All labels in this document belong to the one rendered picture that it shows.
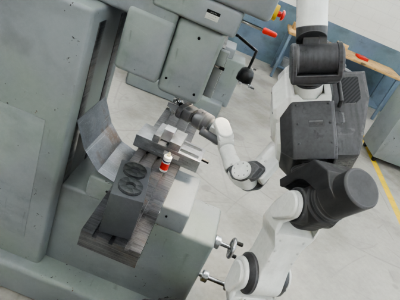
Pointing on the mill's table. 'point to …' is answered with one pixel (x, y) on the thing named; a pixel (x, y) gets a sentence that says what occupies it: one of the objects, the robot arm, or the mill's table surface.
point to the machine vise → (183, 159)
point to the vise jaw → (177, 140)
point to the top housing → (253, 7)
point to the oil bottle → (165, 162)
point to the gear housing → (206, 14)
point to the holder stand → (125, 200)
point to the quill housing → (190, 61)
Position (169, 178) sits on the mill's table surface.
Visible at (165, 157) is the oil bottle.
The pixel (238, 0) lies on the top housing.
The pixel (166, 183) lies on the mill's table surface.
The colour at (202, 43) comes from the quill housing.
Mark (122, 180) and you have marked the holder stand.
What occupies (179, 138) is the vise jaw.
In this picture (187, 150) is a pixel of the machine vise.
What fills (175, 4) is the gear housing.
